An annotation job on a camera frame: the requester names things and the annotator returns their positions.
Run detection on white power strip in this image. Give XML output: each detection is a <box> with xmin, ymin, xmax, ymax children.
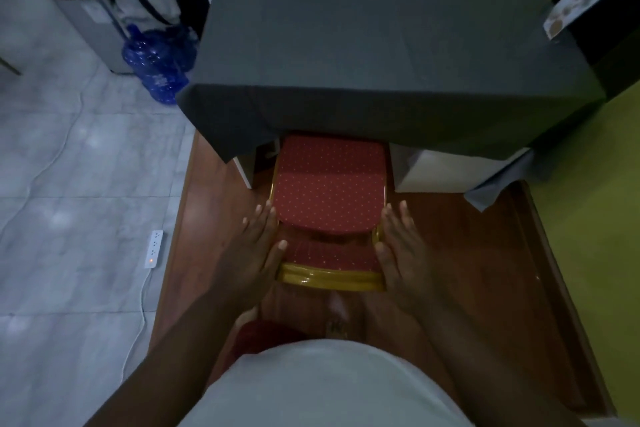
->
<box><xmin>144</xmin><ymin>229</ymin><xmax>165</xmax><ymax>270</ymax></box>

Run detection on person's left forearm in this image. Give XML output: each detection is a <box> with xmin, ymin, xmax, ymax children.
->
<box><xmin>82</xmin><ymin>288</ymin><xmax>266</xmax><ymax>427</ymax></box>

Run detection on person's red shorts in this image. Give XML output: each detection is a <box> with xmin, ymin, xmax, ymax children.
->
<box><xmin>227</xmin><ymin>319</ymin><xmax>306</xmax><ymax>367</ymax></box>

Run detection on person's left hand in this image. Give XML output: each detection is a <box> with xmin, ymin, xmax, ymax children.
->
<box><xmin>214</xmin><ymin>201</ymin><xmax>289</xmax><ymax>311</ymax></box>

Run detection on person's right hand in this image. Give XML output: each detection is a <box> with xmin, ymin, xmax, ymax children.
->
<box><xmin>374</xmin><ymin>200</ymin><xmax>442</xmax><ymax>316</ymax></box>

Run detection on black speaker box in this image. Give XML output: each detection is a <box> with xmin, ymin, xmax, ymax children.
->
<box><xmin>550</xmin><ymin>0</ymin><xmax>640</xmax><ymax>103</ymax></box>

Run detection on red dotted gold-framed chair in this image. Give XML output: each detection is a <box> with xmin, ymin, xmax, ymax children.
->
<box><xmin>267</xmin><ymin>134</ymin><xmax>396</xmax><ymax>292</ymax></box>

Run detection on person's white shirt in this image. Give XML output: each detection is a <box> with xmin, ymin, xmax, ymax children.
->
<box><xmin>177</xmin><ymin>339</ymin><xmax>477</xmax><ymax>427</ymax></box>

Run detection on grey tablecloth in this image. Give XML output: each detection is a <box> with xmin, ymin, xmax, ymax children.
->
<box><xmin>175</xmin><ymin>0</ymin><xmax>608</xmax><ymax>212</ymax></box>

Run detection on person's right forearm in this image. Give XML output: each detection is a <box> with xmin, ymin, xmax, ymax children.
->
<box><xmin>396</xmin><ymin>293</ymin><xmax>594</xmax><ymax>427</ymax></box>

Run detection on paper sheet with brown circles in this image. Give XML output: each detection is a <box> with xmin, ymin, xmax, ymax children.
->
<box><xmin>542</xmin><ymin>0</ymin><xmax>609</xmax><ymax>41</ymax></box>

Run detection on large blue water bottle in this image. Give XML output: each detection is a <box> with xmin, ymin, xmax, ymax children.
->
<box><xmin>122</xmin><ymin>24</ymin><xmax>190</xmax><ymax>105</ymax></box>
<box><xmin>167</xmin><ymin>26</ymin><xmax>199</xmax><ymax>73</ymax></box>

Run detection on white power cable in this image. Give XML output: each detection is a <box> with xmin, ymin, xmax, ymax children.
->
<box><xmin>119</xmin><ymin>266</ymin><xmax>153</xmax><ymax>385</ymax></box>

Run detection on white bag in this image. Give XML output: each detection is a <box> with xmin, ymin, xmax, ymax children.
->
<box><xmin>109</xmin><ymin>0</ymin><xmax>182</xmax><ymax>26</ymax></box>

